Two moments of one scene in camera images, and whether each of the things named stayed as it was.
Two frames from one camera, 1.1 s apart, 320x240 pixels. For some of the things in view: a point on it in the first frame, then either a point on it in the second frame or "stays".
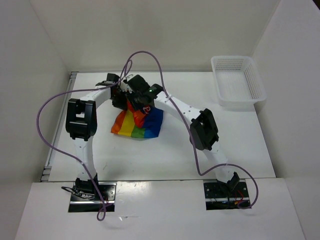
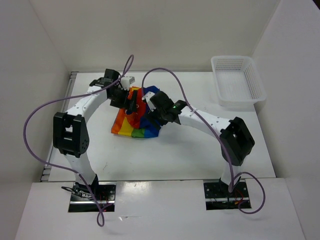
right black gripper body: [135, 101] → [158, 114]
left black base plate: [81, 202] stays
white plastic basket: [238, 82] stays
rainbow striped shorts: [130, 123] stays
